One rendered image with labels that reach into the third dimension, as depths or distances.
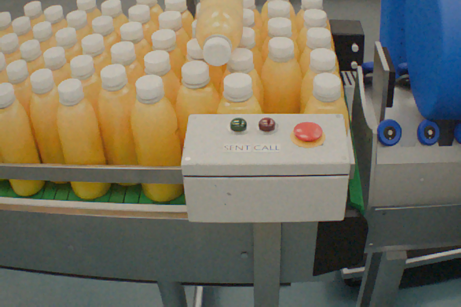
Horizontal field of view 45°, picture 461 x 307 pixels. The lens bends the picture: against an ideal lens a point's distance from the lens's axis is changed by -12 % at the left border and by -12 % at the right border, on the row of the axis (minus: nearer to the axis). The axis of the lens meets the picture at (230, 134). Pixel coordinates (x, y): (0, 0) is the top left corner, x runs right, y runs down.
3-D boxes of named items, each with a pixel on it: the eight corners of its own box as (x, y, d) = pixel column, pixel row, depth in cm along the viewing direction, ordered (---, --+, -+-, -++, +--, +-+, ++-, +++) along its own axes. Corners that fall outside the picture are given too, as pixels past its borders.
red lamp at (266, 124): (276, 133, 77) (276, 125, 76) (258, 133, 77) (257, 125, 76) (276, 123, 78) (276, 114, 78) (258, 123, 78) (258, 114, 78)
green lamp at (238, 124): (247, 133, 77) (247, 125, 76) (229, 133, 77) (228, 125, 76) (247, 123, 78) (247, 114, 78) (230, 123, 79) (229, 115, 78)
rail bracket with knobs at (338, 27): (364, 82, 122) (366, 39, 116) (330, 82, 122) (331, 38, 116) (357, 58, 130) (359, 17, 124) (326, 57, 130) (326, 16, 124)
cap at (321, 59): (306, 59, 94) (306, 49, 92) (331, 57, 94) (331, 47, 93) (314, 72, 90) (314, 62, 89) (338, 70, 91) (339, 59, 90)
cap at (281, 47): (298, 51, 96) (298, 41, 95) (284, 61, 93) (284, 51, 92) (277, 44, 98) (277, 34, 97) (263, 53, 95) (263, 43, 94)
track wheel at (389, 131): (402, 118, 97) (400, 119, 99) (377, 118, 97) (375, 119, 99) (403, 146, 97) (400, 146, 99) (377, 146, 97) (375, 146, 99)
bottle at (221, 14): (193, -2, 102) (182, 51, 88) (219, -30, 99) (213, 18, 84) (226, 20, 105) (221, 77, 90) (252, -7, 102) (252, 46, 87)
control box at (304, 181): (344, 221, 77) (351, 160, 71) (188, 223, 79) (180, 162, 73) (338, 171, 85) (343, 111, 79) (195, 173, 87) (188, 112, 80)
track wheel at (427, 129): (441, 118, 96) (438, 119, 98) (418, 118, 97) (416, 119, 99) (441, 145, 96) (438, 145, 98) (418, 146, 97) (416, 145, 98)
